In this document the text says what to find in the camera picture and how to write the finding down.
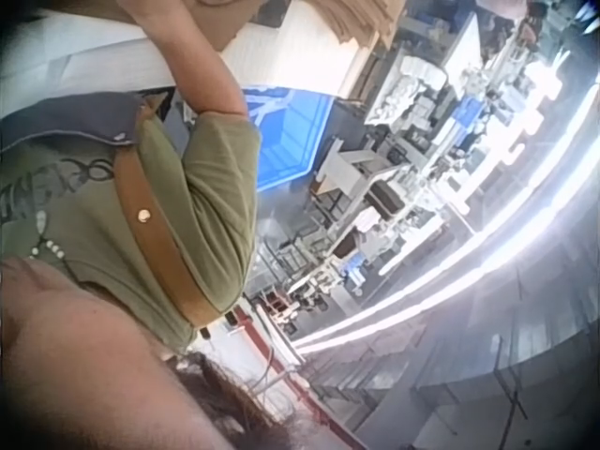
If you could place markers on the grey metal table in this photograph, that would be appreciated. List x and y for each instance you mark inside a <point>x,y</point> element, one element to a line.
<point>347,169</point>

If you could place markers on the stack of brown cardboard sheets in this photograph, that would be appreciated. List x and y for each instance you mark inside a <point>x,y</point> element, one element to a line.
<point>347,19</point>

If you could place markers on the white work table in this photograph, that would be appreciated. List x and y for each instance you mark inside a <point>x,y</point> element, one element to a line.
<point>290,51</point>

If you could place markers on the blue plastic crate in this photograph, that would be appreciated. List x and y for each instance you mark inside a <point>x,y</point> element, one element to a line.
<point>290,126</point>

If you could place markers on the red metal frame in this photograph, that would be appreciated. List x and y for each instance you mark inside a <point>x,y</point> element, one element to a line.
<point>276,356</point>

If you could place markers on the cluttered workshop shelves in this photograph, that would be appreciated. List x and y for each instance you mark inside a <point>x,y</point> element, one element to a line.
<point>422,154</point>

